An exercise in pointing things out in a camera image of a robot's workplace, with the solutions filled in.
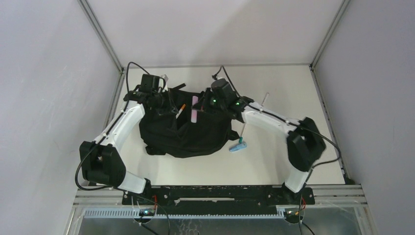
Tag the pink capped white marker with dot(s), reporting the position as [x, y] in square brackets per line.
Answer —
[264, 99]

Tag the pink highlighter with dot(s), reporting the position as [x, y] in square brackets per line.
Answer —
[194, 112]

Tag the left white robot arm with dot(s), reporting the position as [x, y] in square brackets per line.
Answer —
[101, 159]

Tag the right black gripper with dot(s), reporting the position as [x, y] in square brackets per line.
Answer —
[209, 92]

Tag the black backpack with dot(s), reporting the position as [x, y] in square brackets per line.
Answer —
[178, 136]

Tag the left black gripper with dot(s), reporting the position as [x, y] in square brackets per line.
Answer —
[161, 92]

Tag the green capped white marker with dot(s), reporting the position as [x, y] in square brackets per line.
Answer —
[242, 132]

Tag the orange capped white marker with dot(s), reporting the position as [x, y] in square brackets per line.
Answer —
[180, 110]

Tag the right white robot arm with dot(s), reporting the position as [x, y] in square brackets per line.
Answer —
[305, 144]

